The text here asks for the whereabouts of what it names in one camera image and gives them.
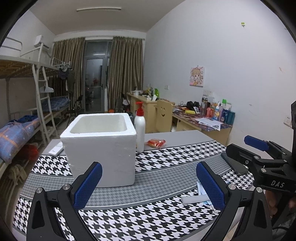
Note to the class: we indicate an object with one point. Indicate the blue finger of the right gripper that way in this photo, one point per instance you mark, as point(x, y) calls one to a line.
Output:
point(256, 143)

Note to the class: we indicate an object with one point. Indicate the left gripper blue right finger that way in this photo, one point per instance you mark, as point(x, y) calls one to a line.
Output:
point(213, 185)

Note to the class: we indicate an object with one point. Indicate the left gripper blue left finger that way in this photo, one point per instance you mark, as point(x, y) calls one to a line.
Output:
point(85, 184)

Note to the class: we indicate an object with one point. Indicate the white tissue paper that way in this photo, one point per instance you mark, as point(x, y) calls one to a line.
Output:
point(194, 199)

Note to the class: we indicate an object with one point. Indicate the person's right hand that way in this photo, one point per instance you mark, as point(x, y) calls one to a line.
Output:
point(273, 203)

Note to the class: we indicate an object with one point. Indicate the black smartphone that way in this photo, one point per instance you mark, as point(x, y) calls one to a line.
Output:
point(238, 168)

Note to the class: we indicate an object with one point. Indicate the houndstooth table mat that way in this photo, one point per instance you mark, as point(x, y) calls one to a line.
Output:
point(151, 208)

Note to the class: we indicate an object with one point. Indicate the white papers on desk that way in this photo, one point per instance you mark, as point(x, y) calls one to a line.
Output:
point(210, 123)

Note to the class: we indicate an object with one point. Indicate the white remote control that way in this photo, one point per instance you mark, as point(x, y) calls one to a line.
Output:
point(55, 151)

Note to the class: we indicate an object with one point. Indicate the white styrofoam box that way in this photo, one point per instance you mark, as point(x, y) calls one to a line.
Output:
point(107, 138)

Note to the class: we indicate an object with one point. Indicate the red snack packet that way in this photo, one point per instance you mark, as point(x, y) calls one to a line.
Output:
point(155, 143)

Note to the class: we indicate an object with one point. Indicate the wooden desk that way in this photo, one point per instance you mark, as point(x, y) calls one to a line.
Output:
point(182, 120)

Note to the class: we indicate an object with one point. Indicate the black folding chair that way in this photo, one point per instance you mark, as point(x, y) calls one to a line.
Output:
point(74, 111)

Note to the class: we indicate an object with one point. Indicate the blue plaid quilt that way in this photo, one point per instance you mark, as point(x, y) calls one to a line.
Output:
point(14, 135)

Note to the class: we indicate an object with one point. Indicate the white pump bottle red cap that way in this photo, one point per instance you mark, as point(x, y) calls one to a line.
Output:
point(139, 125)

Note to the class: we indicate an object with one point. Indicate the wooden smiley chair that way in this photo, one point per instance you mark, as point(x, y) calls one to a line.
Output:
point(164, 116)

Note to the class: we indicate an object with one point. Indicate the white ladder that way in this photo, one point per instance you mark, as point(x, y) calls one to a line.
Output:
point(43, 102)

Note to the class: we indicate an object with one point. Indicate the white metal bunk bed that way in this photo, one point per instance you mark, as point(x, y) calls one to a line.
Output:
point(18, 91)

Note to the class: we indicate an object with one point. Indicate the right brown curtain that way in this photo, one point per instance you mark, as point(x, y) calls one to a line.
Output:
point(125, 72)

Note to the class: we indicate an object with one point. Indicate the brown curtain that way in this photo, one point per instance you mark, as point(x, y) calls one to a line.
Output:
point(125, 72)
point(71, 52)

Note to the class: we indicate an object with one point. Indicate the glass balcony door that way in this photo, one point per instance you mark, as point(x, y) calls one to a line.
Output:
point(95, 73)

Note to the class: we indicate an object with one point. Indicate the left brown curtain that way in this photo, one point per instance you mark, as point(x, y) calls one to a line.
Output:
point(71, 52)

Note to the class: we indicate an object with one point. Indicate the white air conditioner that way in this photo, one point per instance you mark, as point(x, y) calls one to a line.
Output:
point(39, 41)

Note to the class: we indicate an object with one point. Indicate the ceiling tube light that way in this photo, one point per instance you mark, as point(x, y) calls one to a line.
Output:
point(100, 8)

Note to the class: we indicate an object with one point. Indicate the wall socket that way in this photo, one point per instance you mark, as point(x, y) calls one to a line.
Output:
point(288, 121)

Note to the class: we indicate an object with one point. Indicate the anime girl wall picture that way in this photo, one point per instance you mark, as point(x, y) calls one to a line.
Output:
point(197, 76)

